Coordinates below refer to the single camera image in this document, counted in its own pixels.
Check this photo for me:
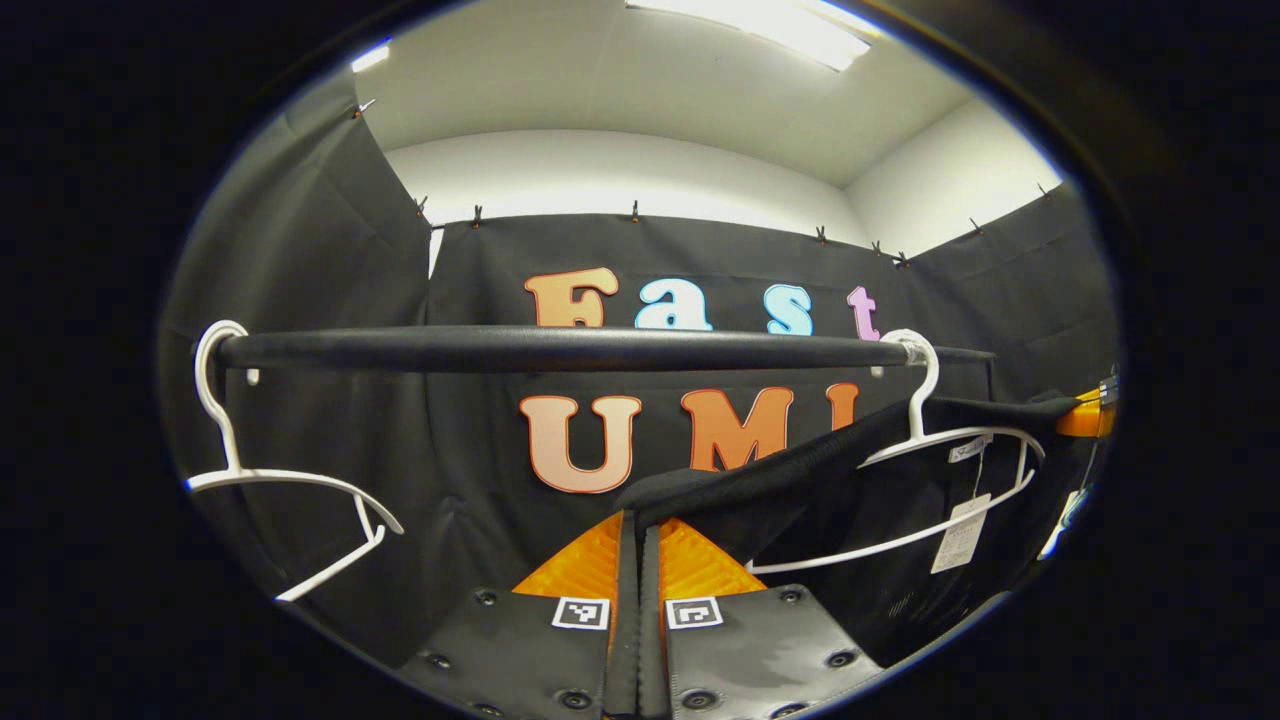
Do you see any black backdrop cloth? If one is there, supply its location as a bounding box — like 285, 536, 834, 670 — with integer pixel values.
158, 65, 1121, 669

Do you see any large ceiling light panel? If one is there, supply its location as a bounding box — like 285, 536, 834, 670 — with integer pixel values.
625, 0, 873, 73

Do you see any white plastic hanger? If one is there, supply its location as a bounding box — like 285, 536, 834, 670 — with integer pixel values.
745, 328, 1047, 577
184, 320, 406, 604

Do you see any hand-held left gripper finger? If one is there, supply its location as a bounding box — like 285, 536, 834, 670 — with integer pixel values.
398, 510, 641, 720
640, 515, 887, 720

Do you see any black clothes rack rail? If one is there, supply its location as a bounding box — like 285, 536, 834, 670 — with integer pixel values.
213, 324, 998, 377

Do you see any row of backdrop clips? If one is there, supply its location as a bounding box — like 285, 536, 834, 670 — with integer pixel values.
354, 97, 1053, 270

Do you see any black knit garment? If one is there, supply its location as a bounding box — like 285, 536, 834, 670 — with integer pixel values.
614, 393, 1083, 668

